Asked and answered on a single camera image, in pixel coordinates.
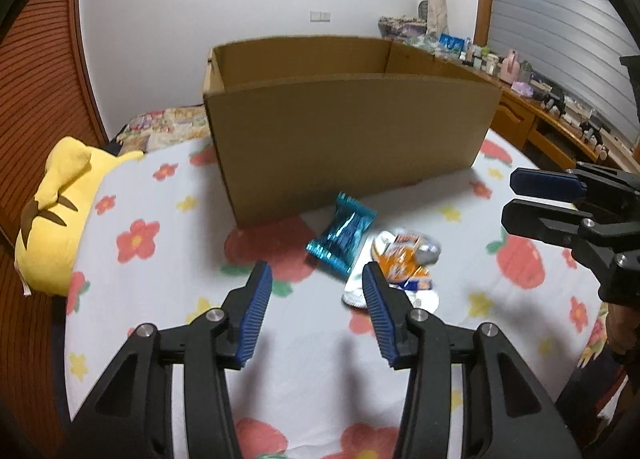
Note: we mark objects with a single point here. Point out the pink desk ornament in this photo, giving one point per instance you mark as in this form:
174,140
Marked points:
511,68

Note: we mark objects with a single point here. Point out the white wall socket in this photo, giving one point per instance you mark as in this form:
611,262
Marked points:
320,16

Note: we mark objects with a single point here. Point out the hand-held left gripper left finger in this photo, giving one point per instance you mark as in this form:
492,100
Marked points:
255,311

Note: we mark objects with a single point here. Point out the orange and white snack packet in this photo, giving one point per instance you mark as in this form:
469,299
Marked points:
405,259

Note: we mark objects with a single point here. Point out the shiny blue snack packet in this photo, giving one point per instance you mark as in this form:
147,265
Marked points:
345,234

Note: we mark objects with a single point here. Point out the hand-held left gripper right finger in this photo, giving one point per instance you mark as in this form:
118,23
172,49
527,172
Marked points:
382,319

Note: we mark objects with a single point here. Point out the floral patterned pillow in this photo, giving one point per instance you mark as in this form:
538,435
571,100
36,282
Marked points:
160,126

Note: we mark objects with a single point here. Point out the small dark desk fan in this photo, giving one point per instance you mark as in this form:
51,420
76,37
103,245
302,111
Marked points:
423,10

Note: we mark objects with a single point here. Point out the grey window blind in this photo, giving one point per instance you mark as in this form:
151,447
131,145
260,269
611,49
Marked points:
550,9

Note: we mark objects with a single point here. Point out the brown cardboard box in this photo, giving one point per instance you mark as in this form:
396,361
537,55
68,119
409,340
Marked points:
350,139

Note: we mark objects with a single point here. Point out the white floral blanket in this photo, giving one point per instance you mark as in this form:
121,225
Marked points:
175,249

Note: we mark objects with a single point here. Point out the brown ribbed wooden panel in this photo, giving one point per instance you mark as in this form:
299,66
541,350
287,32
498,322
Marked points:
40,64

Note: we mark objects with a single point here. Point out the person's dark clothing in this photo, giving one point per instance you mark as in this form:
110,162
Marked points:
600,409

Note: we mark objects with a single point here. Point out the person's right hand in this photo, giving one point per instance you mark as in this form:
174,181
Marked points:
620,334

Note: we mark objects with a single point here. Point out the yellow plush toy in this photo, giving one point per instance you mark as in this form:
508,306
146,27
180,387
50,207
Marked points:
55,219

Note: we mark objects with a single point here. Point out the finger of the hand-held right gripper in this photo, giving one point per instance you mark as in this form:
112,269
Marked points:
545,185
540,224

